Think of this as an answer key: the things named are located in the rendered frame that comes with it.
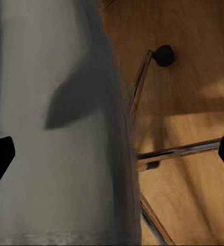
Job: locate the swivel chair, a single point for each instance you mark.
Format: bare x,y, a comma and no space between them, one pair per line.
74,178

